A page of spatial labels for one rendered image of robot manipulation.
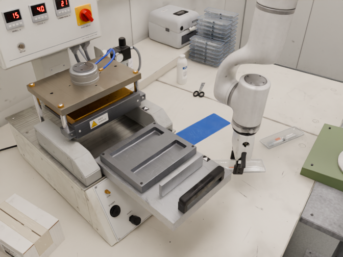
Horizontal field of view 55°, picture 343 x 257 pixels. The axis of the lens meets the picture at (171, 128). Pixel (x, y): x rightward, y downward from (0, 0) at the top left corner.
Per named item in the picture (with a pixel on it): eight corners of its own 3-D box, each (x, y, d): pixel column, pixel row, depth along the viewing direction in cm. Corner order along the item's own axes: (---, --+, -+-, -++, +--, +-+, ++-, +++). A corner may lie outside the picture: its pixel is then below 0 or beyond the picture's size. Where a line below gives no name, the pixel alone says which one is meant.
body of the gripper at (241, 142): (261, 135, 93) (254, 163, 101) (254, 113, 101) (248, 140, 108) (235, 134, 93) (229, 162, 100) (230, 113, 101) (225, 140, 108)
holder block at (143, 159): (100, 160, 88) (99, 153, 86) (154, 127, 99) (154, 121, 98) (142, 194, 79) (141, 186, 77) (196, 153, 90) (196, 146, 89)
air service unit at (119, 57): (101, 82, 120) (95, 44, 111) (131, 69, 128) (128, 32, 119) (109, 87, 117) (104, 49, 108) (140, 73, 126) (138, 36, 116)
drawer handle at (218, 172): (177, 209, 75) (177, 197, 73) (217, 175, 84) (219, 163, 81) (184, 214, 74) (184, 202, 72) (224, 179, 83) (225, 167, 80)
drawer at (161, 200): (95, 170, 91) (91, 148, 86) (153, 133, 103) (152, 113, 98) (173, 234, 75) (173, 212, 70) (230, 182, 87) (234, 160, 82)
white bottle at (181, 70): (175, 83, 164) (175, 56, 155) (177, 79, 167) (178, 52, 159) (185, 85, 163) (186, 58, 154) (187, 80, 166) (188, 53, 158)
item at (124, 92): (45, 107, 99) (37, 80, 93) (104, 81, 112) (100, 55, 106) (77, 132, 90) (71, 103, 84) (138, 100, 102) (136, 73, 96)
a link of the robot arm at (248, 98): (224, 117, 96) (251, 131, 91) (230, 78, 87) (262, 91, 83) (239, 105, 101) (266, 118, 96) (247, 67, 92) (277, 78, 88)
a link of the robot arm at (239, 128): (264, 129, 92) (262, 136, 94) (258, 110, 99) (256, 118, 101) (234, 128, 92) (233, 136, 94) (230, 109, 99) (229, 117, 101)
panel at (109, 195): (117, 242, 93) (92, 186, 87) (188, 184, 110) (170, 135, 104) (121, 244, 91) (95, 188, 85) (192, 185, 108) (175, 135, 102)
